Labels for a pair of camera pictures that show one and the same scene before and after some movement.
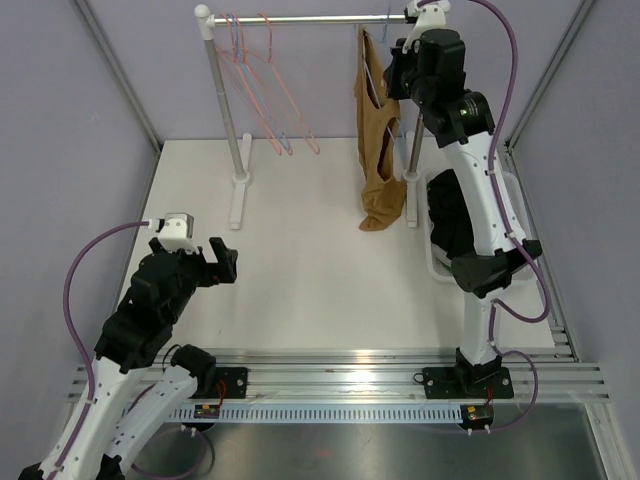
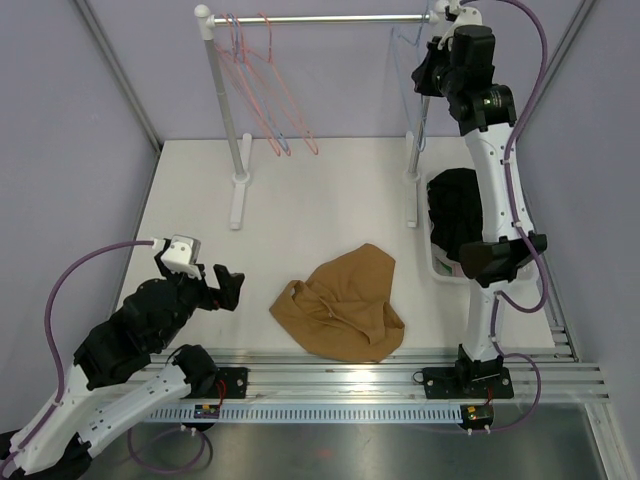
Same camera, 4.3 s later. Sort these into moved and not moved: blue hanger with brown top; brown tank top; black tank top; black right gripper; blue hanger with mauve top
Moved: black right gripper; blue hanger with brown top; brown tank top
Not moved: black tank top; blue hanger with mauve top
